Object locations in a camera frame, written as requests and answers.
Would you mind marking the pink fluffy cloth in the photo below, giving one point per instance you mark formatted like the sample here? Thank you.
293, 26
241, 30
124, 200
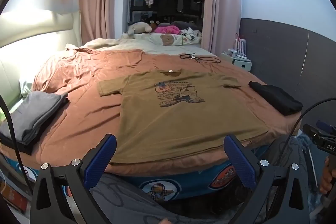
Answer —
168, 29

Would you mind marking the person's grey printed pants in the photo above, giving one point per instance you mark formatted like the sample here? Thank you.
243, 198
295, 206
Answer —
126, 203

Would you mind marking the beige plush toy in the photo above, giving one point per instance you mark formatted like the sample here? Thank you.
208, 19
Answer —
139, 28

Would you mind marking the person's right hand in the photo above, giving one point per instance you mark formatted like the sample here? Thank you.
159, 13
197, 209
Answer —
328, 182

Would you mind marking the black folded clothes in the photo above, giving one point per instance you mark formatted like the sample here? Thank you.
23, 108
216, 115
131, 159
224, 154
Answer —
278, 98

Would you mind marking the grey folded clothes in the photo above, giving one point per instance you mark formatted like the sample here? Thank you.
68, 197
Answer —
36, 113

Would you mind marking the white nightstand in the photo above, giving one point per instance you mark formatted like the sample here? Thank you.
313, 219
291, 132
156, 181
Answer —
242, 64

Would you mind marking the dark grey cushion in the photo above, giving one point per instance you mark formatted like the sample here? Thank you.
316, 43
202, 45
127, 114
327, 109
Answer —
183, 25

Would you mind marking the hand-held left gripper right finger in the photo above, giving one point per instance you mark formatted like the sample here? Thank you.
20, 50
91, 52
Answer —
240, 161

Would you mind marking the white padded headboard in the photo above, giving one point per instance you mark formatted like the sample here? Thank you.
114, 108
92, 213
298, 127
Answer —
31, 37

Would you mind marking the panda print cloth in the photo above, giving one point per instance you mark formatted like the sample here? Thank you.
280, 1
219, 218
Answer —
193, 35

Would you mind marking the blue printed bed sheet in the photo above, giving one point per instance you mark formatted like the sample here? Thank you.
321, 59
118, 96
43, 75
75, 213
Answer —
189, 183

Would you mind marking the orange-brown fleece blanket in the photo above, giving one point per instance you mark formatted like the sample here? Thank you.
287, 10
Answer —
86, 108

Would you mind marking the brown printed t-shirt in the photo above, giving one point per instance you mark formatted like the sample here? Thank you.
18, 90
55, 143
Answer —
170, 124

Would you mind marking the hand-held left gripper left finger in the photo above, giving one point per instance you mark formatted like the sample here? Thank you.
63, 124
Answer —
101, 158

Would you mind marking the cream bear print quilt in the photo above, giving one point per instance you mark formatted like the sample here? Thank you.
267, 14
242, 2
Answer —
157, 39

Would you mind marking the cream bed sheet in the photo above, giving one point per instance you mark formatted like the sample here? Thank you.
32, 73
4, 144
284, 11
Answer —
157, 48

